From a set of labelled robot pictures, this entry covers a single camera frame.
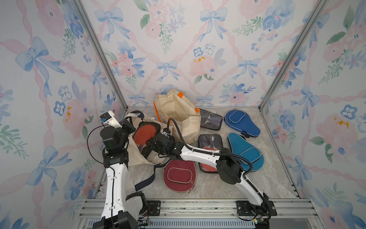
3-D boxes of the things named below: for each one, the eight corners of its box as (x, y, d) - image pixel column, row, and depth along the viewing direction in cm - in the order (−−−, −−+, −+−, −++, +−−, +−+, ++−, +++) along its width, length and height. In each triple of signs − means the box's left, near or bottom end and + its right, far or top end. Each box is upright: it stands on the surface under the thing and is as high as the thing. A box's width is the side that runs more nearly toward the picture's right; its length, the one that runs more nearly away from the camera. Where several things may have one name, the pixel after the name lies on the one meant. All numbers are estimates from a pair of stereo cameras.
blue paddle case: (240, 142, 101) (242, 139, 98) (221, 116, 116) (222, 112, 113) (260, 134, 105) (262, 131, 102) (239, 110, 120) (240, 107, 117)
